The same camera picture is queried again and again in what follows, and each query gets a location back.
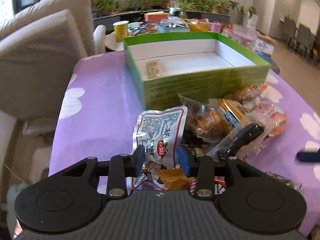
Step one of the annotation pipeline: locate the orange small snack packet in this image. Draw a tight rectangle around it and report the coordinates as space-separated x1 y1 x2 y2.
156 168 195 190

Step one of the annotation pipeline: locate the white red snack packet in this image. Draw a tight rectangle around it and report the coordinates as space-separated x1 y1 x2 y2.
127 106 188 190

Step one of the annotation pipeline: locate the dark crinkled snack packet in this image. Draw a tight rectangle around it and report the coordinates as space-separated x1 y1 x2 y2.
266 172 302 192

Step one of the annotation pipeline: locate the clear brown snack packet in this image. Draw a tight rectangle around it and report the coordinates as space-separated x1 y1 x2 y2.
178 94 226 143

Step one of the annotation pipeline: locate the pink bun snack packet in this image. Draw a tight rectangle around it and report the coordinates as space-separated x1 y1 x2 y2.
251 102 287 137

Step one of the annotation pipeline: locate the purple floral tablecloth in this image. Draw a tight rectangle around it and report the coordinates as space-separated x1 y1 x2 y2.
48 51 320 237

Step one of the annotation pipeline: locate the black sausage clear packet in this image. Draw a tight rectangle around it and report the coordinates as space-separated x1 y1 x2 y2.
206 123 265 161

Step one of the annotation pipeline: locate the yellow bread snack packet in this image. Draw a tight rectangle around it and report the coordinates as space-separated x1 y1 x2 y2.
217 99 248 133

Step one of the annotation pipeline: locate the orange pastry snack packet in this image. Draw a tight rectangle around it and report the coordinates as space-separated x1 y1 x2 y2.
223 82 270 104

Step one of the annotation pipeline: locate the small beige snack packet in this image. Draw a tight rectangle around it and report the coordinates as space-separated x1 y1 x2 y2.
146 60 162 79

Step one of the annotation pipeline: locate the green cardboard box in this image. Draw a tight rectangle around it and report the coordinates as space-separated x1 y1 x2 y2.
124 32 270 110

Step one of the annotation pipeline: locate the white blue carton box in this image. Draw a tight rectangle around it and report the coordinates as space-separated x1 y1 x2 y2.
253 38 274 56

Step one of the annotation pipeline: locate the yellow cylindrical can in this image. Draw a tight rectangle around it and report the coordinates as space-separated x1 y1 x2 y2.
113 21 129 42

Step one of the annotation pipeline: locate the light blue storage basket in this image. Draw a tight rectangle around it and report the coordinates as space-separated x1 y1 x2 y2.
156 22 190 33

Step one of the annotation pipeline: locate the yellow woven basket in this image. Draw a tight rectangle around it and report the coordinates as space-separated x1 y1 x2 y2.
188 22 211 32

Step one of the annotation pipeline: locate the dark tv cabinet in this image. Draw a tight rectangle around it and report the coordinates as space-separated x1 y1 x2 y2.
93 10 230 31

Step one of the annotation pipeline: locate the orange box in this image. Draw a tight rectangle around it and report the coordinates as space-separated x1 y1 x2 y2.
144 11 169 23

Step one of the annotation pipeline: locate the beige sofa armchair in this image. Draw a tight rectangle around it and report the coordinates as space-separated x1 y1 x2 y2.
0 0 107 140

